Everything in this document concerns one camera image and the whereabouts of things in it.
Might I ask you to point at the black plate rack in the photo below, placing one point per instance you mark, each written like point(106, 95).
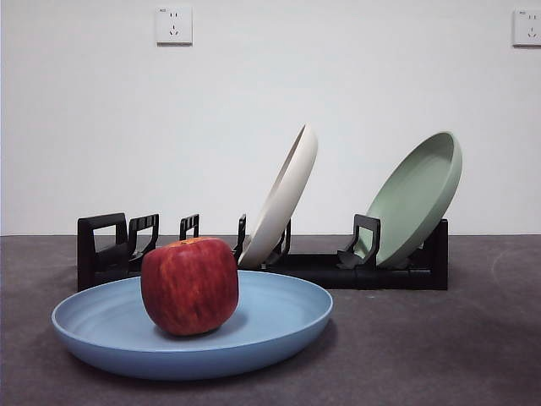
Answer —
point(393, 279)

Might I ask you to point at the cream plate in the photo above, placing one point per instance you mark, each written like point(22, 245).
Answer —
point(291, 190)

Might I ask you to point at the blue plate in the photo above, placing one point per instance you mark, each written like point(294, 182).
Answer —
point(274, 313)

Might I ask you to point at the green plate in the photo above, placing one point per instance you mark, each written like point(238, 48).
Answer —
point(417, 194)

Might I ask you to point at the red apple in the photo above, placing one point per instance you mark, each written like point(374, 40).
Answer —
point(189, 287)

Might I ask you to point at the white wall socket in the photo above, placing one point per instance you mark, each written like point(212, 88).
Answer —
point(174, 25)
point(528, 27)

